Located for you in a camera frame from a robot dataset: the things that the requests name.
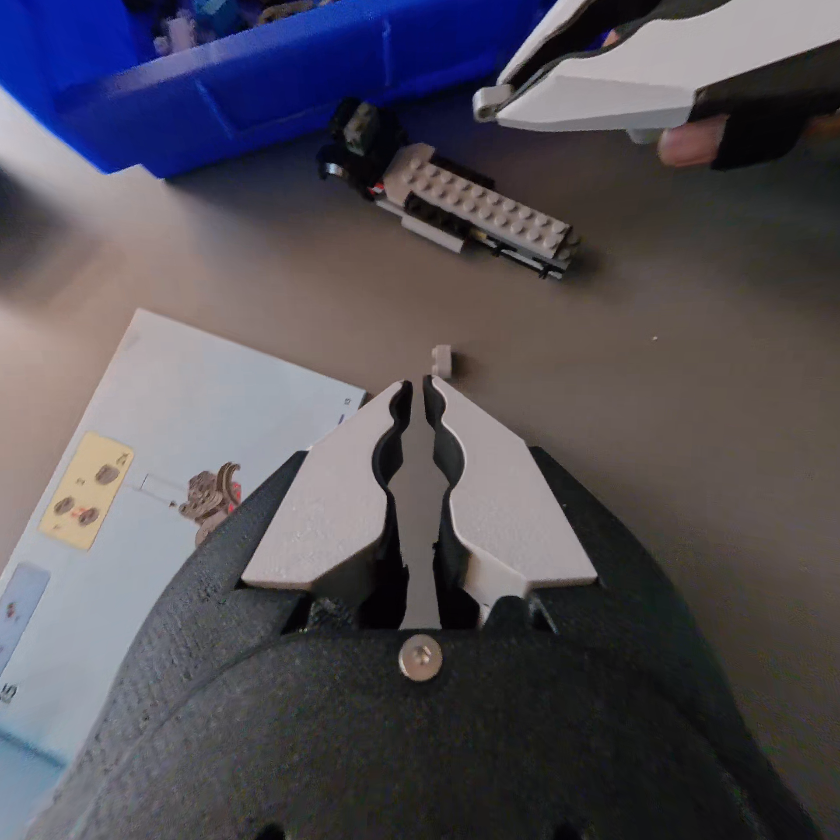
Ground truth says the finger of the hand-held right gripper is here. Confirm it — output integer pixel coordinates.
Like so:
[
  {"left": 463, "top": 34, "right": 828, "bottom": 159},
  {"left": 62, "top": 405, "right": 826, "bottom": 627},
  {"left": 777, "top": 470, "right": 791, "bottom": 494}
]
[
  {"left": 491, "top": 0, "right": 840, "bottom": 145},
  {"left": 495, "top": 0, "right": 732, "bottom": 94}
]

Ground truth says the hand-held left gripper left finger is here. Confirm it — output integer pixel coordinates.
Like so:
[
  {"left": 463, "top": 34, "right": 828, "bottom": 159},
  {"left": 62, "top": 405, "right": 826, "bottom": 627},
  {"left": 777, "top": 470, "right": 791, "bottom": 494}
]
[{"left": 240, "top": 379, "right": 413, "bottom": 589}]

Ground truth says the pile of red black toy bricks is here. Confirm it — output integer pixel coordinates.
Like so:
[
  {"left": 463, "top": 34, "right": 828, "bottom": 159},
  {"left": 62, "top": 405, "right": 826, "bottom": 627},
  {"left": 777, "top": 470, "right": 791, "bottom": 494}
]
[{"left": 151, "top": 0, "right": 342, "bottom": 56}]

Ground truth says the grey toy brick model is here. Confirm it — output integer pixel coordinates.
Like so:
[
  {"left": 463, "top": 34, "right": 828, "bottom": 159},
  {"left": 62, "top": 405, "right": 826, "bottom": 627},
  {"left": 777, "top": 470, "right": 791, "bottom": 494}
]
[{"left": 317, "top": 98, "right": 583, "bottom": 281}]

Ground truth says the person's right hand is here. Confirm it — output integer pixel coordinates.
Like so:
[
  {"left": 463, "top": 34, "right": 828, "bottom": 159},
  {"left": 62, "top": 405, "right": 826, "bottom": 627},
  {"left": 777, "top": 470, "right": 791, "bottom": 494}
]
[{"left": 656, "top": 115, "right": 729, "bottom": 168}]

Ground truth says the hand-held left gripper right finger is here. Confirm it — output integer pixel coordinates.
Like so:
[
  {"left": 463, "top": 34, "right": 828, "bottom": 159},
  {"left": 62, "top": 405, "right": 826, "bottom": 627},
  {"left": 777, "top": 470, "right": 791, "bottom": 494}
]
[{"left": 421, "top": 374, "right": 599, "bottom": 627}]

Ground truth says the blue plastic bin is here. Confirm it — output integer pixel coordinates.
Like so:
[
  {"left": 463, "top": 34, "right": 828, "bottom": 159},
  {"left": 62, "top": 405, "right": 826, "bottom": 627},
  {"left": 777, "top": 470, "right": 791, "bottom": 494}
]
[{"left": 0, "top": 0, "right": 559, "bottom": 179}]

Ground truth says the toy instruction booklet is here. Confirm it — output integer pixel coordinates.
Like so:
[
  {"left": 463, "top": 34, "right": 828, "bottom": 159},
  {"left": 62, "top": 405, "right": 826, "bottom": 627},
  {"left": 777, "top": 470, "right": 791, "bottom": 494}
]
[{"left": 0, "top": 308, "right": 368, "bottom": 788}]

